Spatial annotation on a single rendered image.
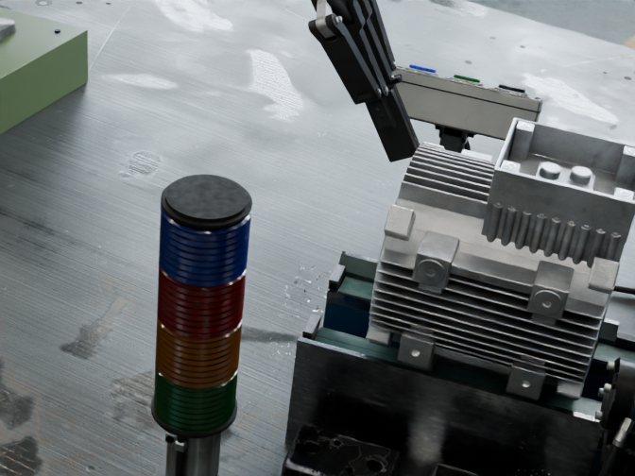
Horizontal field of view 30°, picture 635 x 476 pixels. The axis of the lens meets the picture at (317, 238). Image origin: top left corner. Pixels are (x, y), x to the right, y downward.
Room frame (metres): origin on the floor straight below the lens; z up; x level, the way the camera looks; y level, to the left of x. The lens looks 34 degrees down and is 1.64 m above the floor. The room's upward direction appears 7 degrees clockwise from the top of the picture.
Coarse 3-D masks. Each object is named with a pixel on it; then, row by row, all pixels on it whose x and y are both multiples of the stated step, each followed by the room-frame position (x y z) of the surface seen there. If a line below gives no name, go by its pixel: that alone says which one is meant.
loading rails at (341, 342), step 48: (336, 288) 0.97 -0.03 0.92; (336, 336) 0.89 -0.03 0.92; (624, 336) 0.94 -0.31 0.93; (336, 384) 0.85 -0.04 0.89; (384, 384) 0.84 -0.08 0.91; (432, 384) 0.83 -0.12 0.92; (480, 384) 0.85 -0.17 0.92; (288, 432) 0.86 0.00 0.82; (336, 432) 0.85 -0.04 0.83; (384, 432) 0.84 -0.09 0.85; (432, 432) 0.83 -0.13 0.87; (480, 432) 0.82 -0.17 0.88; (528, 432) 0.81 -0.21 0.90; (576, 432) 0.80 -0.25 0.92
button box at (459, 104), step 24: (408, 72) 1.16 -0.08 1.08; (408, 96) 1.15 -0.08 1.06; (432, 96) 1.14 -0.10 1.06; (456, 96) 1.14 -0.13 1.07; (480, 96) 1.14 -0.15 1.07; (504, 96) 1.13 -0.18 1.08; (528, 96) 1.14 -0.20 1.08; (432, 120) 1.13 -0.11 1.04; (456, 120) 1.13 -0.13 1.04; (480, 120) 1.13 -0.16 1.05; (504, 120) 1.12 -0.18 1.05; (528, 120) 1.12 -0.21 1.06
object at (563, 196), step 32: (512, 128) 0.93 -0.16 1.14; (544, 128) 0.95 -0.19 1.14; (512, 160) 0.93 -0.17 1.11; (544, 160) 0.94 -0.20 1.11; (576, 160) 0.94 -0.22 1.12; (608, 160) 0.93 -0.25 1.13; (512, 192) 0.86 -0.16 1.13; (544, 192) 0.85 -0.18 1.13; (576, 192) 0.84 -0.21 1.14; (608, 192) 0.90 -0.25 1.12; (512, 224) 0.85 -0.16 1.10; (544, 224) 0.85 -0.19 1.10; (576, 224) 0.84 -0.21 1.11; (608, 224) 0.84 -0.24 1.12; (576, 256) 0.84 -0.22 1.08; (608, 256) 0.83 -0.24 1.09
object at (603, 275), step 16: (432, 144) 0.98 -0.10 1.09; (400, 208) 0.86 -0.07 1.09; (400, 224) 0.85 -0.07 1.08; (592, 272) 0.82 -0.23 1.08; (608, 272) 0.82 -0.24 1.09; (592, 288) 0.82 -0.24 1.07; (608, 288) 0.81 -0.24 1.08; (368, 336) 0.85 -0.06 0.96; (384, 336) 0.85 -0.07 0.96; (560, 384) 0.81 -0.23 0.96; (576, 384) 0.81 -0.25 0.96
